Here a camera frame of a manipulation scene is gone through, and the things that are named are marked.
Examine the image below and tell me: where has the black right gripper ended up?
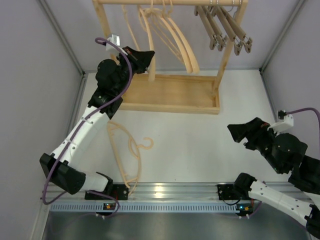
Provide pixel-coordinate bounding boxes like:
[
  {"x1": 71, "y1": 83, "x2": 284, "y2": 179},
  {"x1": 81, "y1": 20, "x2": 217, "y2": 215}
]
[{"x1": 227, "y1": 117, "x2": 285, "y2": 174}]

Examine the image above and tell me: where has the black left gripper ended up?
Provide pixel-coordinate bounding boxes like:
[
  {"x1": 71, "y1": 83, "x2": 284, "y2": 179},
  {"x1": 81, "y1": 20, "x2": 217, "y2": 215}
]
[{"x1": 114, "y1": 46, "x2": 155, "y2": 95}]

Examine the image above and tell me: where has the beige plastic hanger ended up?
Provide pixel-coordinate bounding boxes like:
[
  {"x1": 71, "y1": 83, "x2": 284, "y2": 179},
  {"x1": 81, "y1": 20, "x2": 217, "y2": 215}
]
[
  {"x1": 148, "y1": 0, "x2": 199, "y2": 74},
  {"x1": 121, "y1": 4, "x2": 156, "y2": 82},
  {"x1": 106, "y1": 120, "x2": 154, "y2": 196},
  {"x1": 160, "y1": 0, "x2": 200, "y2": 74}
]

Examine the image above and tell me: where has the taupe clip hanger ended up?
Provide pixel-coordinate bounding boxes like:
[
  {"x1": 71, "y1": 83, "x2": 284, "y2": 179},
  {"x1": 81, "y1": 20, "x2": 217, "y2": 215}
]
[
  {"x1": 204, "y1": 6, "x2": 228, "y2": 52},
  {"x1": 214, "y1": 5, "x2": 246, "y2": 56},
  {"x1": 194, "y1": 5, "x2": 216, "y2": 50}
]

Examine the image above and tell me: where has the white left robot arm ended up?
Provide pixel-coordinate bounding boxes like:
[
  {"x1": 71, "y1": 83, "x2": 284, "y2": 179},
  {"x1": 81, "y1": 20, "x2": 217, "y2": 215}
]
[{"x1": 39, "y1": 46, "x2": 155, "y2": 200}]

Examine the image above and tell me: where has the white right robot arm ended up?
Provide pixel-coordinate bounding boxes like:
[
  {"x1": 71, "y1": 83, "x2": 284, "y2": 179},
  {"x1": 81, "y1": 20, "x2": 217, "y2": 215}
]
[{"x1": 227, "y1": 114, "x2": 320, "y2": 238}]

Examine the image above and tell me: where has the wooden hanger rack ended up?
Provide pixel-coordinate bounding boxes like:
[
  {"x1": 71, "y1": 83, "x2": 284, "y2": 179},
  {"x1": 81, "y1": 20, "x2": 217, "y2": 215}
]
[{"x1": 93, "y1": 0, "x2": 248, "y2": 114}]

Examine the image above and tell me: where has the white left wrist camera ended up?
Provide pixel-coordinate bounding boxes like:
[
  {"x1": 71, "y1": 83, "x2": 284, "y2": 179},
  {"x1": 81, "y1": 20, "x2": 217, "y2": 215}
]
[{"x1": 105, "y1": 33, "x2": 123, "y2": 52}]

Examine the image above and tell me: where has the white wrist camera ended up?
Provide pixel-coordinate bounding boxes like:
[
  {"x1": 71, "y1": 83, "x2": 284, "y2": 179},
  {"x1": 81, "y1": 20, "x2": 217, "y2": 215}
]
[
  {"x1": 268, "y1": 110, "x2": 294, "y2": 134},
  {"x1": 105, "y1": 33, "x2": 123, "y2": 52}
]

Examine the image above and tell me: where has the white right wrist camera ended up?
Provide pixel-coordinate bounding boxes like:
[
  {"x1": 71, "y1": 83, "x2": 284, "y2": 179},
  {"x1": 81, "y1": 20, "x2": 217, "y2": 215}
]
[{"x1": 268, "y1": 110, "x2": 294, "y2": 134}]

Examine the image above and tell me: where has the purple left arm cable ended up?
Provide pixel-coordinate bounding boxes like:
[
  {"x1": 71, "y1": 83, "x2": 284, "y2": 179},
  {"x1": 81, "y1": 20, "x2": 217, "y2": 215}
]
[{"x1": 41, "y1": 37, "x2": 133, "y2": 218}]

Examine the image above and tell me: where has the aluminium mounting rail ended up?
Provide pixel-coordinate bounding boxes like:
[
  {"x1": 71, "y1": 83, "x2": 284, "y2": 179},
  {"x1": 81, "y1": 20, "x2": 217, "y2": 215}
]
[{"x1": 41, "y1": 181, "x2": 313, "y2": 202}]

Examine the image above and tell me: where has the white slotted cable duct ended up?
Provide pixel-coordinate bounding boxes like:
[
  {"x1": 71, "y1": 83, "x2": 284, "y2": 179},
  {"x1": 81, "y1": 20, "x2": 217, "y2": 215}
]
[{"x1": 50, "y1": 201, "x2": 240, "y2": 214}]

